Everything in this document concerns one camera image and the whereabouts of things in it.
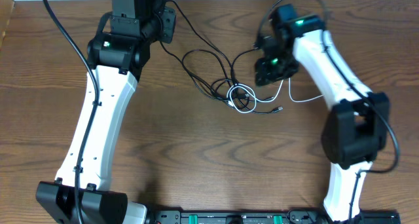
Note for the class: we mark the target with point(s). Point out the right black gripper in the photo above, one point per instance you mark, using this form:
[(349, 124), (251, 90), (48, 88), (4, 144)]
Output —
[(263, 70)]

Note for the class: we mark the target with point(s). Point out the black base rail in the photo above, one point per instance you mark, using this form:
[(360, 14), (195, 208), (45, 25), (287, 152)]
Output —
[(296, 216)]

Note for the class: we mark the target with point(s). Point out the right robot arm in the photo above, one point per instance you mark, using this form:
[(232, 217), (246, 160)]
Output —
[(356, 126)]

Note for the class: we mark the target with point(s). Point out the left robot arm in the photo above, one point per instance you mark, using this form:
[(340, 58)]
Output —
[(81, 191)]

